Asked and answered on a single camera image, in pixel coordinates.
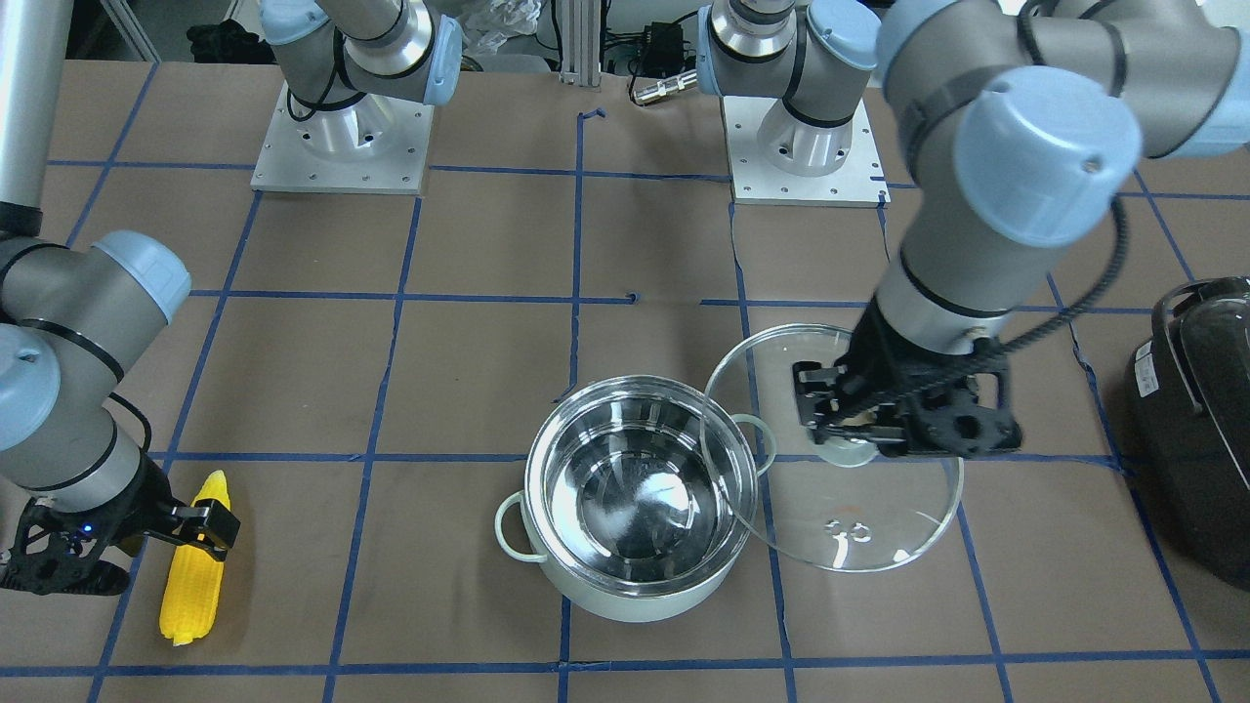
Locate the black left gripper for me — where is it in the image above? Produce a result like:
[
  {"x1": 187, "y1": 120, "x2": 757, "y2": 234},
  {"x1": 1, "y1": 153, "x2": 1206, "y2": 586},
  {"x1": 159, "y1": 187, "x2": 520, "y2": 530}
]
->
[{"x1": 791, "y1": 303, "x2": 1023, "y2": 459}]

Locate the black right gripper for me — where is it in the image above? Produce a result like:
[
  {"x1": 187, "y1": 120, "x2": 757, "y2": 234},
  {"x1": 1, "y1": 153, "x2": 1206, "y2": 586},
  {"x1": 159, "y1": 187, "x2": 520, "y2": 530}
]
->
[{"x1": 1, "y1": 457, "x2": 240, "y2": 597}]

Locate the yellow corn cob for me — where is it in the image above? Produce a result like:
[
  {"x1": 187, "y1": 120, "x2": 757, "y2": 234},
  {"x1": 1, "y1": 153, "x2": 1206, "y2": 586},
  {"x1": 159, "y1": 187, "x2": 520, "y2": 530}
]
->
[{"x1": 159, "y1": 469, "x2": 230, "y2": 645}]

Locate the glass pot lid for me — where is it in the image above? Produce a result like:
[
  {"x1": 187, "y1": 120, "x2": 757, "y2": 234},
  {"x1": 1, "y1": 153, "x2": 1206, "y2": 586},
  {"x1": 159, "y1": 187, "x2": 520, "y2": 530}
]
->
[{"x1": 705, "y1": 323, "x2": 965, "y2": 573}]

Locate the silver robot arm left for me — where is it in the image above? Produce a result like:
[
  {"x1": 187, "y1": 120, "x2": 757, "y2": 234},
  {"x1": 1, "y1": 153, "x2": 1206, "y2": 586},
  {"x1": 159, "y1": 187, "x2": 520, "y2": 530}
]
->
[{"x1": 696, "y1": 1, "x2": 1249, "y2": 467}]

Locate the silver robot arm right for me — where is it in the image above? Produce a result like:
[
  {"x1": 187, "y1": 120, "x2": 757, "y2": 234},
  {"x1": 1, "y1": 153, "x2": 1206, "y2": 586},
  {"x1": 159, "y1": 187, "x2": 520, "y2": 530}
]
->
[{"x1": 1, "y1": 1, "x2": 240, "y2": 595}]

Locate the white steel cooking pot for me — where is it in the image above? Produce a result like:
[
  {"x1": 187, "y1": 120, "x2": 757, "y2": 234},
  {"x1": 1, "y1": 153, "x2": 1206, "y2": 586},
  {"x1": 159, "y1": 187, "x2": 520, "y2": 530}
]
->
[{"x1": 494, "y1": 375, "x2": 778, "y2": 623}]

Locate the black rice cooker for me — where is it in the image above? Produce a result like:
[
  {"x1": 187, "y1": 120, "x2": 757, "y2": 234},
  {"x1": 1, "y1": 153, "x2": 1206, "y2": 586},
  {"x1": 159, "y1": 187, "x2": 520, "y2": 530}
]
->
[{"x1": 1126, "y1": 276, "x2": 1249, "y2": 589}]

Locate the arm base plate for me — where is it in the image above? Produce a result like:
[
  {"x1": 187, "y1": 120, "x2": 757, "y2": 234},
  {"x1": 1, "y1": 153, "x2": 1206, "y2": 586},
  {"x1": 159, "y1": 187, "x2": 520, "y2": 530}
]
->
[
  {"x1": 723, "y1": 98, "x2": 893, "y2": 208},
  {"x1": 250, "y1": 88, "x2": 435, "y2": 195}
]

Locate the aluminium frame post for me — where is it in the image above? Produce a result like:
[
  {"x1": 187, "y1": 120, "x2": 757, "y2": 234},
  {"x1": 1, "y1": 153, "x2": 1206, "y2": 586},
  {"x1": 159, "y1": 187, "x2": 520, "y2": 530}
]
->
[{"x1": 553, "y1": 1, "x2": 605, "y2": 93}]

